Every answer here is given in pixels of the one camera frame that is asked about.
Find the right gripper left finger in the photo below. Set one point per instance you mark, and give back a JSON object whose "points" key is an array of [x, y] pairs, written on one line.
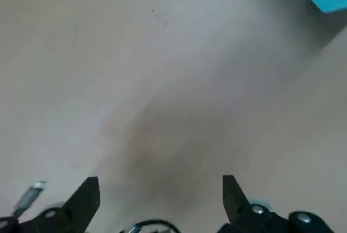
{"points": [[81, 203]]}

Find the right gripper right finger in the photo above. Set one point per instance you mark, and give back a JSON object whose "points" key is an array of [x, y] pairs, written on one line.
{"points": [[236, 206]]}

